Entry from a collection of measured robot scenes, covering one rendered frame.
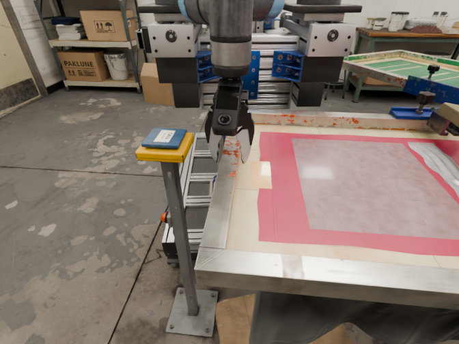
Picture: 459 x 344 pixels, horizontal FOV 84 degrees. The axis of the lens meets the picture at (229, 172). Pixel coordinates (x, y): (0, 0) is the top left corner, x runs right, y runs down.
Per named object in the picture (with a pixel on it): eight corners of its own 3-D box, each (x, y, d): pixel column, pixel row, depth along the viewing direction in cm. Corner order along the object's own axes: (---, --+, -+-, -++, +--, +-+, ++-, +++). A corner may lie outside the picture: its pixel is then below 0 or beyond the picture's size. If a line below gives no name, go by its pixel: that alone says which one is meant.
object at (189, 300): (165, 332, 119) (108, 158, 63) (177, 287, 136) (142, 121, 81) (212, 338, 117) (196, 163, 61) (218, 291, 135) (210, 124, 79)
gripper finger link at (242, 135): (256, 151, 62) (248, 116, 57) (255, 164, 58) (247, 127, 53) (244, 153, 63) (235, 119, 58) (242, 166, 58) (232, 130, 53)
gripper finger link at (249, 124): (257, 141, 56) (250, 103, 51) (257, 145, 55) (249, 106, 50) (237, 145, 57) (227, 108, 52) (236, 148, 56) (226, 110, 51)
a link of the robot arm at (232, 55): (251, 43, 43) (203, 42, 43) (250, 72, 45) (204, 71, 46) (252, 37, 49) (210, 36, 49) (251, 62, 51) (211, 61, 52)
